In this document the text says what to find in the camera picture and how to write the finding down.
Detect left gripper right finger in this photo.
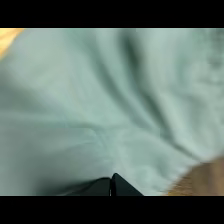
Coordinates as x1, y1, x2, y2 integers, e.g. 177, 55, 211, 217
111, 172, 145, 197

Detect pale green shirt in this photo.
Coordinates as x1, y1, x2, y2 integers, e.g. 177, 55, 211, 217
0, 27, 224, 197

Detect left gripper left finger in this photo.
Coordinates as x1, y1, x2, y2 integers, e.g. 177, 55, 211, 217
59, 177, 112, 197

